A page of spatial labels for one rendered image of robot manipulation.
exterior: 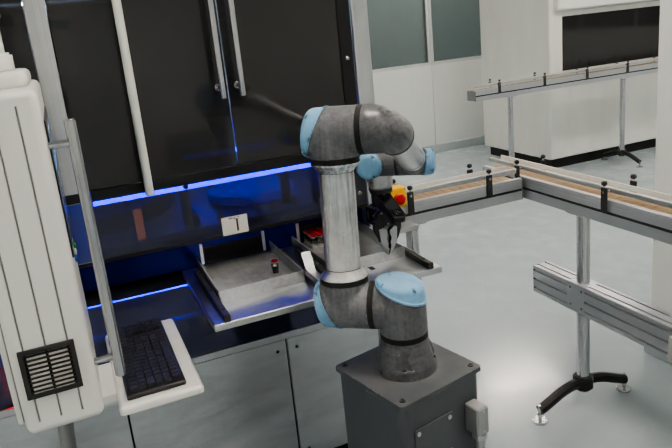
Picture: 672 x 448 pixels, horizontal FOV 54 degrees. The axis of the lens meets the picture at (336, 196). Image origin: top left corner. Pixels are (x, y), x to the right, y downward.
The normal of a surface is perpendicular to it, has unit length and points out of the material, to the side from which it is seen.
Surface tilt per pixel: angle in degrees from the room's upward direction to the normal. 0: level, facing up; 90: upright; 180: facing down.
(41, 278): 90
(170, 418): 90
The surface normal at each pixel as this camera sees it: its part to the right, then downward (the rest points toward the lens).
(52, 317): 0.40, 0.20
